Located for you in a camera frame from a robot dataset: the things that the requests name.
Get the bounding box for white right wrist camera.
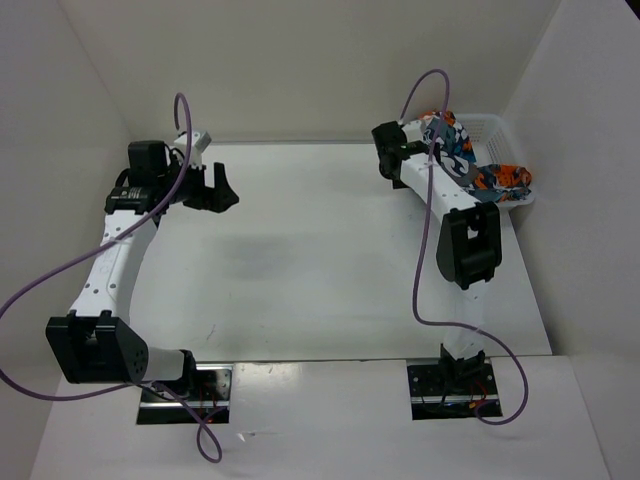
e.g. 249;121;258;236
401;119;426;143

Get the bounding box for white plastic basket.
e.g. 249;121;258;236
455;114;535;210

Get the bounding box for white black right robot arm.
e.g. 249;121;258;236
372;121;502;394

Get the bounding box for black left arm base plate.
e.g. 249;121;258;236
136;363;234;426

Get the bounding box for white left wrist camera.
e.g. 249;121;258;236
173;130;212;168

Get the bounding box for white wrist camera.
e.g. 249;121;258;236
401;119;426;143
173;130;212;168

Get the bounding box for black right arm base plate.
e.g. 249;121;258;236
406;358;502;421

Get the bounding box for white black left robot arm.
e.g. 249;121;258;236
45;131;239;400

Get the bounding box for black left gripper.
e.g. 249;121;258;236
158;154;238;213

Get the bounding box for colourful patterned shorts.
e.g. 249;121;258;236
418;110;534;208

